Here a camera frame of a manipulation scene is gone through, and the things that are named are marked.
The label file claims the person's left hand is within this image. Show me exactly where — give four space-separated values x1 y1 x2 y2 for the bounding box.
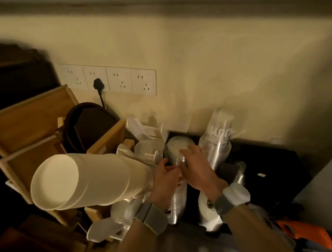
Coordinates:
145 157 184 212

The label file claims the person's right hand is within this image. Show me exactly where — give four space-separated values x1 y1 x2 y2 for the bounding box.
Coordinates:
179 143 230 205

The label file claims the stack of clear plastic lids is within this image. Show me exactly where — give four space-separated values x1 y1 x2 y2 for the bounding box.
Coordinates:
163 135 199 226

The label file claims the person's right forearm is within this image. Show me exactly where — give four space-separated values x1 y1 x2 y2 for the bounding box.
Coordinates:
221 201 297 252

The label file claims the person's left forearm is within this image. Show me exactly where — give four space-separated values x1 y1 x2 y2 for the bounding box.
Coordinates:
109 218 172 252

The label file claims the pile of white plastic holders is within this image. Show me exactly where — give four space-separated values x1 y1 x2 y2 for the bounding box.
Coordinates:
115 115 170 168

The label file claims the stack of printed clear cups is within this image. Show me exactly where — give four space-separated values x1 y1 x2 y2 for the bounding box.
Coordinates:
197 108 237 173

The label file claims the grey left wristband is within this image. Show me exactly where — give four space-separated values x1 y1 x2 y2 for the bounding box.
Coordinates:
133 201 169 237

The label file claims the grey white right wristband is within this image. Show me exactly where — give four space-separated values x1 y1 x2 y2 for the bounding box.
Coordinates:
212 181 252 225

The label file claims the stack of small clear cups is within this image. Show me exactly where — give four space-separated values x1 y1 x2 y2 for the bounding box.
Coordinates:
230 161 248 187

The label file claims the white plastic lid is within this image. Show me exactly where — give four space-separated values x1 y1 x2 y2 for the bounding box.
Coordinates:
110 198 145 224
85 217 125 243

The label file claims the wooden holder box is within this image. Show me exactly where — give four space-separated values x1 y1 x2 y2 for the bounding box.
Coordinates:
85 119 128 156

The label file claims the black organizer box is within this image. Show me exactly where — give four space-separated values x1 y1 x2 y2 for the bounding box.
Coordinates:
161 125 315 235

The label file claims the stack of white paper cups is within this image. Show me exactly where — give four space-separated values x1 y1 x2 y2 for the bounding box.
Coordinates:
29 149 156 212

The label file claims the dark round tray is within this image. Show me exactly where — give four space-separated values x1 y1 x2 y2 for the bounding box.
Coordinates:
63 101 120 155

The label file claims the orange tool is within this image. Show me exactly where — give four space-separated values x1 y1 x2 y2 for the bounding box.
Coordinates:
275 218 332 252

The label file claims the white appliance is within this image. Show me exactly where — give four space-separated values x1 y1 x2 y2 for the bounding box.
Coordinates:
290 150 332 233

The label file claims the small wooden tray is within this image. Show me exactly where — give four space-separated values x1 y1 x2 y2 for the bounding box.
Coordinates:
0 134 70 206

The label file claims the large wooden tray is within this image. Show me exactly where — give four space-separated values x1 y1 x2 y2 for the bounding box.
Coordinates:
0 84 82 158

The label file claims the white wall socket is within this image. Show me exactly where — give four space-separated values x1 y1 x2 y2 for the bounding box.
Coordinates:
61 63 88 92
105 66 133 95
82 64 110 93
130 67 157 98

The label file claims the black plug with cable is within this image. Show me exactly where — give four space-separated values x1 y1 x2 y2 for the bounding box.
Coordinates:
93 77 107 110

